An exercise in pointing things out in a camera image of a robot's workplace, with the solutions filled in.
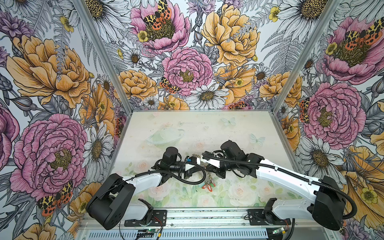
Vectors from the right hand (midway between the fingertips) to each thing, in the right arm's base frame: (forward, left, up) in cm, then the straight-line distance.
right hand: (209, 172), depth 76 cm
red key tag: (-5, -1, -10) cm, 11 cm away
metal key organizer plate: (+2, +2, +2) cm, 4 cm away
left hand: (+2, +3, -3) cm, 5 cm away
